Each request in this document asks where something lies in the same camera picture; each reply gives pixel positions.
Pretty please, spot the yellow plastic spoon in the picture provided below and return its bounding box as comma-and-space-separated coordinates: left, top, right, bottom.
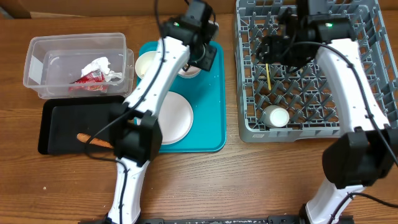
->
266, 63, 272, 91

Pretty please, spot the white round plate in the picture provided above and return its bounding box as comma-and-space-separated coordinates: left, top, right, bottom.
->
158, 91, 193, 145

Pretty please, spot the grey dishwasher rack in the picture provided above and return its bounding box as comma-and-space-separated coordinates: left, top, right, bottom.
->
234, 0, 397, 142

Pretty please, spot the white napkin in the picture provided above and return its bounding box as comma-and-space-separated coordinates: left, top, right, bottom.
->
81, 57, 122, 82

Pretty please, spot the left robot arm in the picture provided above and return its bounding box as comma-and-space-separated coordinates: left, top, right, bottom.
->
106, 1, 218, 223

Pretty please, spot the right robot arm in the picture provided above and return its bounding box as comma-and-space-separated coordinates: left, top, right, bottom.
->
256, 1, 397, 223

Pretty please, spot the teal serving tray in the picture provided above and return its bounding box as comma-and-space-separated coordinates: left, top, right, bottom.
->
132, 40, 227, 154

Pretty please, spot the orange carrot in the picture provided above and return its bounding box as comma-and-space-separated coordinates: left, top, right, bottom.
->
76, 133, 113, 149

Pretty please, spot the white bowl with crumbs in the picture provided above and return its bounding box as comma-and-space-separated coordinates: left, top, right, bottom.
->
135, 51, 157, 79

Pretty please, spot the white paper cup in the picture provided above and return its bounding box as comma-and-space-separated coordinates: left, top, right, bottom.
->
263, 105, 290, 128

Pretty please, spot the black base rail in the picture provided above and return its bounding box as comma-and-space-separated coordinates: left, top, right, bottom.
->
137, 215, 305, 224

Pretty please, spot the pink bowl with nuts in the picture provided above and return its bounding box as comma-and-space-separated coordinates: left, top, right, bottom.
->
178, 64, 201, 78

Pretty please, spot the black plastic tray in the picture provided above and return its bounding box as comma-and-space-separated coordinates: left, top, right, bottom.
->
38, 96, 124, 155

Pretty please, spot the clear plastic bin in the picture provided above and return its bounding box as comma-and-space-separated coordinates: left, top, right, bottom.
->
23, 33, 134, 99

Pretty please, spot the red ketchup packet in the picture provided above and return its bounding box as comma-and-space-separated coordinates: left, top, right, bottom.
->
68, 70, 108, 93

